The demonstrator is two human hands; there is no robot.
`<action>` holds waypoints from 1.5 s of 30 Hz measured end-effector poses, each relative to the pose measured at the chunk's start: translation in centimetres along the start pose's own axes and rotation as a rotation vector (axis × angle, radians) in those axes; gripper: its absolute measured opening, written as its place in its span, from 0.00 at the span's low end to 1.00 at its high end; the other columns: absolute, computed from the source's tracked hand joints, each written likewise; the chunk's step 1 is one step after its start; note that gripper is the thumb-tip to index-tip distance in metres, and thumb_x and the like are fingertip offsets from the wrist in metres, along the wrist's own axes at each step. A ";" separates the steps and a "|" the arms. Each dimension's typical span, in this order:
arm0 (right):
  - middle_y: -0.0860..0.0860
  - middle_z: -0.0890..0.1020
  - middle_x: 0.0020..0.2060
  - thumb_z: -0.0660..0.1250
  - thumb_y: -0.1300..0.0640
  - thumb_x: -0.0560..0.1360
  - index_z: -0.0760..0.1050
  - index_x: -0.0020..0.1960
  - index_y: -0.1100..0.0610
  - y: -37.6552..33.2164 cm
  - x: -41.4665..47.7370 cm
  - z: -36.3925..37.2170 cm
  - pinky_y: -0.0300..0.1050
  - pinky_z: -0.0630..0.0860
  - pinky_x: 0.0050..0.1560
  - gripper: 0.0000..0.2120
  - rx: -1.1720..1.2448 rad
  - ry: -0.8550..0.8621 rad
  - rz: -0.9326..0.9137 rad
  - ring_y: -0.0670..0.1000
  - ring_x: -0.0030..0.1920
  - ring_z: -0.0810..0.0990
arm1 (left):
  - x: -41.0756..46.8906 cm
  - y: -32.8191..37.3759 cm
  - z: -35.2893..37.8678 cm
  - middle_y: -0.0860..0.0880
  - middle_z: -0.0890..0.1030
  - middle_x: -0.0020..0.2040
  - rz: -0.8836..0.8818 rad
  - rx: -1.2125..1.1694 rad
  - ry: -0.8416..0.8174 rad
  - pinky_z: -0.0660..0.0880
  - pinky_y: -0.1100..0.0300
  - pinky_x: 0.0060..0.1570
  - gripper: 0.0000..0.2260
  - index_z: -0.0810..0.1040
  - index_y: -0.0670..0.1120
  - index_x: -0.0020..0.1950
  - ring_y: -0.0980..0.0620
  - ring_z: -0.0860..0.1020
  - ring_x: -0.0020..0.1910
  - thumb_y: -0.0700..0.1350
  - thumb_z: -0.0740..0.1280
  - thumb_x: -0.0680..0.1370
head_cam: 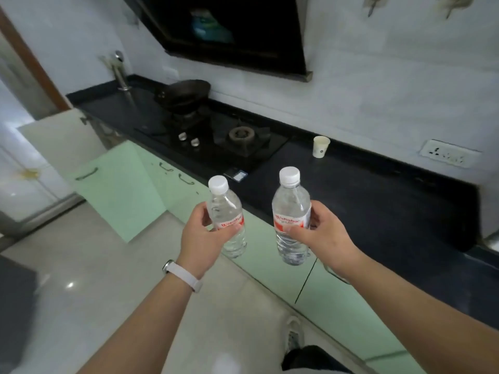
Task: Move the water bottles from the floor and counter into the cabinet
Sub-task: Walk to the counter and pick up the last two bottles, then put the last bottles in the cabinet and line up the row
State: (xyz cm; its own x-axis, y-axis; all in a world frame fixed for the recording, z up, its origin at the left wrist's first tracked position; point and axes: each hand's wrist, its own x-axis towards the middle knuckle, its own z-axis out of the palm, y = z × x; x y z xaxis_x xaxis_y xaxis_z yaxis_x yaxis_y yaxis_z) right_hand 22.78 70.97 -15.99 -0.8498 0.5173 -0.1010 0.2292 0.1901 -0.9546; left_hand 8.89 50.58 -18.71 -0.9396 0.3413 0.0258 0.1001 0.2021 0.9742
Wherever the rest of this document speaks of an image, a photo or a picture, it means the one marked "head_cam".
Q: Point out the person's right hand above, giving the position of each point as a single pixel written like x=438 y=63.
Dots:
x=331 y=241

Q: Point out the dark grey block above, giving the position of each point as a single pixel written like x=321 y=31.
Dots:
x=15 y=315

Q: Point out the black metal chopstick holder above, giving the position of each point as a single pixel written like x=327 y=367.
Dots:
x=122 y=79

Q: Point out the person's left forearm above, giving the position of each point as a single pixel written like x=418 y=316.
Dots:
x=148 y=327

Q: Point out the black wok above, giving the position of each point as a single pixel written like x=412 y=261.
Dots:
x=187 y=91

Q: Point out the black range hood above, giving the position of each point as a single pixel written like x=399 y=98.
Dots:
x=253 y=35

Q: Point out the black glass gas hob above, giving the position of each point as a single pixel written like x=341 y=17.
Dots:
x=218 y=159

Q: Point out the red-label water bottle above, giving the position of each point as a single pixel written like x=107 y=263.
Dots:
x=291 y=202
x=226 y=206

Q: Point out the white triple wall socket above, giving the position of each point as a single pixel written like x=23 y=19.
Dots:
x=170 y=71

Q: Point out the white wall power socket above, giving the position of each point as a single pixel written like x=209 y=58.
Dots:
x=448 y=153

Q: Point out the person's left hand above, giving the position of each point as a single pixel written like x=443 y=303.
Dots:
x=202 y=245

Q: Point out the person's right forearm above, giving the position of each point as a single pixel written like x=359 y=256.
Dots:
x=421 y=315

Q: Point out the white paper cup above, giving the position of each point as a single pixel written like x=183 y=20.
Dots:
x=321 y=147

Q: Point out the white right sneaker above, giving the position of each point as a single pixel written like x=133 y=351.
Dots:
x=293 y=338

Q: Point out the brown wooden door frame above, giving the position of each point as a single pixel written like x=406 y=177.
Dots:
x=27 y=62

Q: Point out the black trousers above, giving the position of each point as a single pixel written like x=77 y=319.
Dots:
x=312 y=362

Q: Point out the metal spoon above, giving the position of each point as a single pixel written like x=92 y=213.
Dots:
x=119 y=55

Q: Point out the white smartwatch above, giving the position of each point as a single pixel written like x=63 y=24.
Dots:
x=185 y=273

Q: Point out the glass door gold pattern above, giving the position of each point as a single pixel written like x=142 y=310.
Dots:
x=23 y=183

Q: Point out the small hob sticker label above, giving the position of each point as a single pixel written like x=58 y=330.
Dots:
x=237 y=175

